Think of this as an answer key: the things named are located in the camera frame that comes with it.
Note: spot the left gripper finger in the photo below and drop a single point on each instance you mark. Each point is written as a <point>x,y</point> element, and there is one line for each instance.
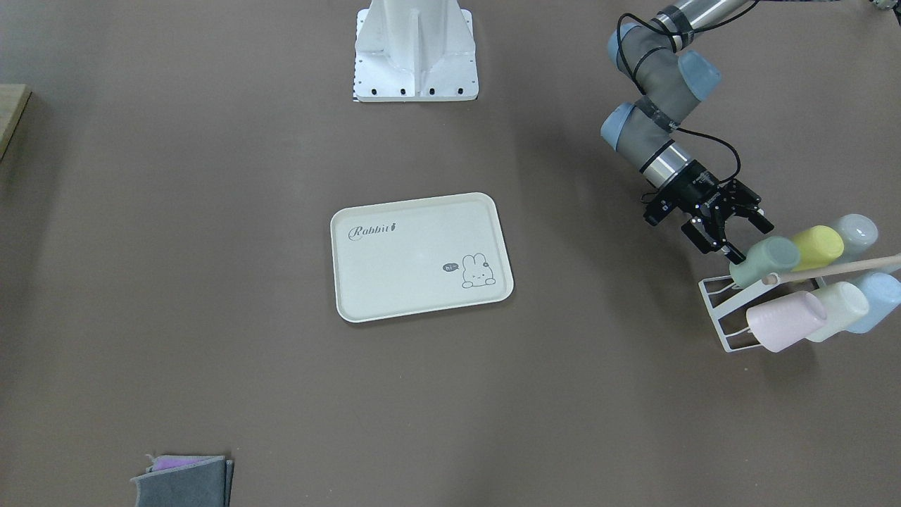
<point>707,233</point>
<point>744,202</point>

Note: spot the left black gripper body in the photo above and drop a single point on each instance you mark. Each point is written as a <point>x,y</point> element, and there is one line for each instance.
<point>697,184</point>

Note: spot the green cup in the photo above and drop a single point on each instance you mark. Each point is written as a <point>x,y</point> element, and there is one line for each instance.
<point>771,255</point>

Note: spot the cream rabbit tray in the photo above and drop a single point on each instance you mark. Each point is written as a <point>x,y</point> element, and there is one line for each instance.
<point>417,256</point>

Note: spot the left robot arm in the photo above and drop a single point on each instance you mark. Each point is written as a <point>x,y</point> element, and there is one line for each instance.
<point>673,80</point>

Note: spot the yellow cup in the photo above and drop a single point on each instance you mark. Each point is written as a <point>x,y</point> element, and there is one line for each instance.
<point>818,247</point>

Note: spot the grey-blue cup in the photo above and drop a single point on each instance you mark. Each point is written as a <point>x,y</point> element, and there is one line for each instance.
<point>858,233</point>

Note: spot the pink cup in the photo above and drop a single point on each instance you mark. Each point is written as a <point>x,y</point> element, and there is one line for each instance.
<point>786,320</point>

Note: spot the cream white cup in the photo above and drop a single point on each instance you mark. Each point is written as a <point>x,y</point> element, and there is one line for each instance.
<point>844,305</point>

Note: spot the light blue cup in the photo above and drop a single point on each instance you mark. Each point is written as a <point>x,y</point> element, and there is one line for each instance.
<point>882,291</point>

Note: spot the grey folded cloth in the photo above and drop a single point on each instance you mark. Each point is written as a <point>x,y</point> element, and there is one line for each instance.
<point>208,483</point>

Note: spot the purple cloth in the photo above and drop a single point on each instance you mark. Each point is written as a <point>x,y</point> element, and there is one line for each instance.
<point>171,461</point>

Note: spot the wooden cutting board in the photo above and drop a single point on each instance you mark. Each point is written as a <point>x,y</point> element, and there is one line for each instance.
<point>14,98</point>

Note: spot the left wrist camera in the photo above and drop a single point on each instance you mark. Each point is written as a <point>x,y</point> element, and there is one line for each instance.
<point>660,205</point>

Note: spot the white wire cup rack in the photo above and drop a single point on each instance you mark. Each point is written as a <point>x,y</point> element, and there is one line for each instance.
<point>726,305</point>

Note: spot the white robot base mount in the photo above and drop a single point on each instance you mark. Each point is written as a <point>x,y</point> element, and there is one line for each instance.
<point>415,51</point>

